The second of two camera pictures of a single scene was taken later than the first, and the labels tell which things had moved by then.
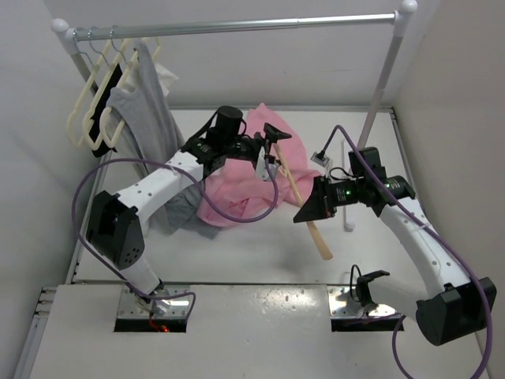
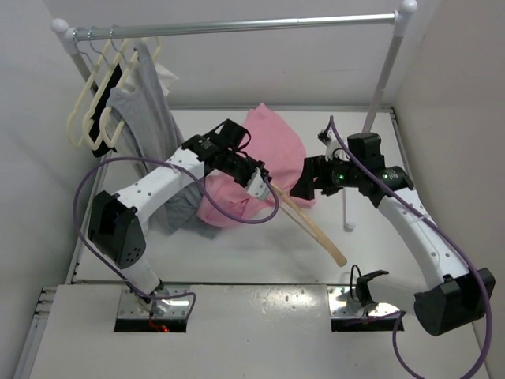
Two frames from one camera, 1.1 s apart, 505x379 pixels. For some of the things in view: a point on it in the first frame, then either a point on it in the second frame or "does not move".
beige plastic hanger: x=318 y=238 → x=323 y=238
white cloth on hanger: x=164 y=76 does not move
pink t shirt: x=234 y=195 does not move
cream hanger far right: x=159 y=42 does not move
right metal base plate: x=342 y=304 does not move
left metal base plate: x=179 y=305 does not move
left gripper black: x=273 y=134 → x=254 y=164
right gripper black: x=318 y=207 → x=316 y=166
